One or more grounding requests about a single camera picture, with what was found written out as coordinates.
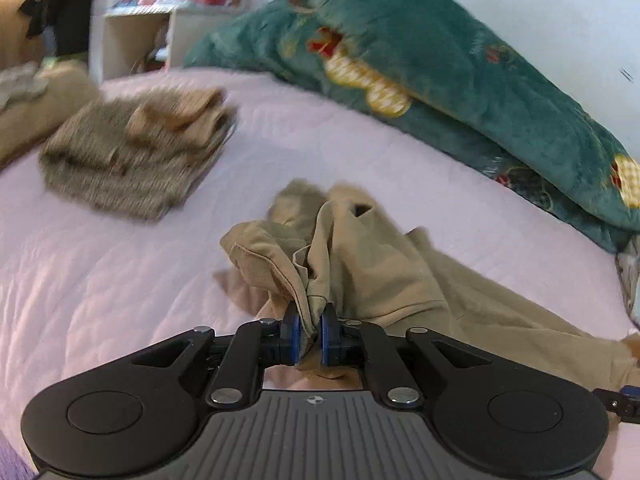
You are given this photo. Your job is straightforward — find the brown folded cloth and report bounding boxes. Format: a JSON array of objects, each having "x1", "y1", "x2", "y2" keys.
[{"x1": 0, "y1": 60, "x2": 103, "y2": 172}]

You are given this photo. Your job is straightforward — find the dark hanging clothes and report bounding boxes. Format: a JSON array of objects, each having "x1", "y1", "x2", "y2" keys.
[{"x1": 0, "y1": 0, "x2": 101, "y2": 70}]

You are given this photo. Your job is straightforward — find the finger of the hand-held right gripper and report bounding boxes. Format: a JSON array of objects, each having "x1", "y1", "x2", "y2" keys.
[{"x1": 592, "y1": 385, "x2": 640, "y2": 425}]

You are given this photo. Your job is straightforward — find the small tan folded cloth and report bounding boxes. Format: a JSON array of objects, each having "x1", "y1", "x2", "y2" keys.
[{"x1": 126, "y1": 87, "x2": 232, "y2": 148}]

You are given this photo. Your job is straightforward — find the tan long-sleeve shirt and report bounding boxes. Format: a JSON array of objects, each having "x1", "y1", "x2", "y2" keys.
[{"x1": 212, "y1": 178, "x2": 640, "y2": 397}]

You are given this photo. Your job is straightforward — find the green floral plush blanket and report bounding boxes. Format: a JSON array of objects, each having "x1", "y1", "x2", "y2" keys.
[{"x1": 182, "y1": 0, "x2": 640, "y2": 256}]

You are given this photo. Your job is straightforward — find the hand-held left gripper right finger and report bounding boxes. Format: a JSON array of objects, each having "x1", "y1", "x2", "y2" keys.
[{"x1": 320, "y1": 302, "x2": 501, "y2": 409}]

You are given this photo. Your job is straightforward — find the white shelf unit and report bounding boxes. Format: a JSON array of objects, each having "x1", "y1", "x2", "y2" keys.
[{"x1": 89, "y1": 0, "x2": 253, "y2": 85}]

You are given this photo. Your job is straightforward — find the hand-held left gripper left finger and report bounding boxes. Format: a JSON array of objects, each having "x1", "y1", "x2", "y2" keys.
[{"x1": 131, "y1": 305, "x2": 302, "y2": 409}]

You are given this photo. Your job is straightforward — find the grey fluffy garment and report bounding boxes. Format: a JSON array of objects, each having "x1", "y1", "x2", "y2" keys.
[{"x1": 615, "y1": 236, "x2": 640, "y2": 332}]

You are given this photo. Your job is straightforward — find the brown knitted folded garment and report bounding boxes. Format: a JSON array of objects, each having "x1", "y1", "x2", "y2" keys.
[{"x1": 39, "y1": 91, "x2": 240, "y2": 223}]

